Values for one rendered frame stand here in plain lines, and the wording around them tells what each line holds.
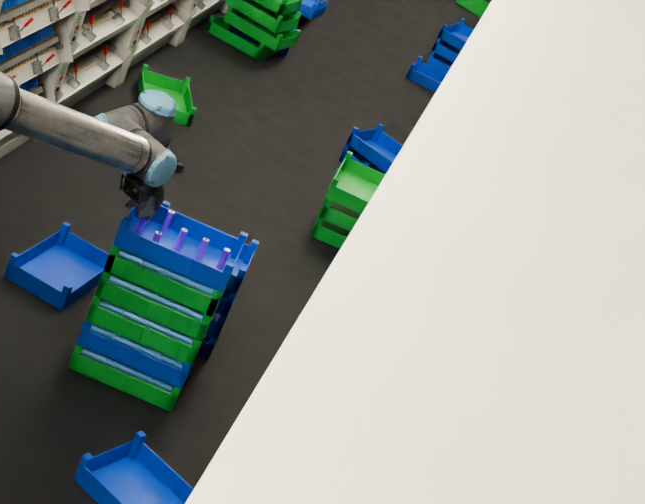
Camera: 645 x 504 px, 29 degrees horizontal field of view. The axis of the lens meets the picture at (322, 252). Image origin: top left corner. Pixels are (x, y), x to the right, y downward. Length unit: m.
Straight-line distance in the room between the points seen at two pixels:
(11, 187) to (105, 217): 0.31
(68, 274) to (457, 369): 3.31
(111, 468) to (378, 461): 2.73
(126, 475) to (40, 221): 1.13
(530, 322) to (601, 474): 0.10
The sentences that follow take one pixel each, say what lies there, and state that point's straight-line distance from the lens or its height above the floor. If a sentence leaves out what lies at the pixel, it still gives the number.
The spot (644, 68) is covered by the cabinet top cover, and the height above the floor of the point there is 1.75.
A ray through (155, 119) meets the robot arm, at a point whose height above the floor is 0.78.
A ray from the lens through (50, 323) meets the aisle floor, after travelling 3.55.
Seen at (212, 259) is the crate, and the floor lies 0.40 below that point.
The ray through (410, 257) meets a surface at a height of 1.75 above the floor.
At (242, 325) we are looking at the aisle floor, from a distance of 3.86.
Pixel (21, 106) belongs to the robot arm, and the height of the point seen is 0.92.
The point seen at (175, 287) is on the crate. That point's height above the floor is 0.36.
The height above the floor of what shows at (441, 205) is 1.75.
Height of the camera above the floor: 1.99
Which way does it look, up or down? 27 degrees down
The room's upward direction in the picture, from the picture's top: 25 degrees clockwise
